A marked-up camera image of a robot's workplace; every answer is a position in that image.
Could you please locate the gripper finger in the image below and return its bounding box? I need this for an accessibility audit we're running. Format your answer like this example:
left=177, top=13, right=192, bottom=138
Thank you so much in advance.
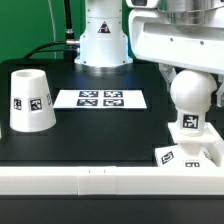
left=216, top=75, right=224, bottom=107

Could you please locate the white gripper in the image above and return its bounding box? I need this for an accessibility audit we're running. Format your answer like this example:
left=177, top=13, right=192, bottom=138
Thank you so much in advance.
left=128, top=0, right=224, bottom=89

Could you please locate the white lamp bulb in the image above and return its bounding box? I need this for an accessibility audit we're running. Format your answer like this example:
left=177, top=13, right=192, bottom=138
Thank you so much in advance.
left=170, top=70, right=217, bottom=136

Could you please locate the white lamp base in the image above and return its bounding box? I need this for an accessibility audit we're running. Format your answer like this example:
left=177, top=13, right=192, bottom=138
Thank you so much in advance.
left=155, top=122, right=224, bottom=168

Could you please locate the white lamp shade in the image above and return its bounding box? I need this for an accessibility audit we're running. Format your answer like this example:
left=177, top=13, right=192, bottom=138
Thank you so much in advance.
left=10, top=69, right=56, bottom=132

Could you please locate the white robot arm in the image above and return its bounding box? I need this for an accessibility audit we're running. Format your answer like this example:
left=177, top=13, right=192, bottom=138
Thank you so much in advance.
left=75, top=0, right=224, bottom=107

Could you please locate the white marker sheet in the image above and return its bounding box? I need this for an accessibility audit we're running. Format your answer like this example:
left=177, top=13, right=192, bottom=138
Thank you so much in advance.
left=54, top=90, right=147, bottom=109

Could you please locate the black vertical cable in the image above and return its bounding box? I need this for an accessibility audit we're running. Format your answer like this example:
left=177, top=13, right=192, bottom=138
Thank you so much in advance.
left=63, top=0, right=75, bottom=62

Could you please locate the white front wall bar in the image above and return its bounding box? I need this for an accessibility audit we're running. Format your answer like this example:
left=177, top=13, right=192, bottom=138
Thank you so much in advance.
left=0, top=167, right=224, bottom=195

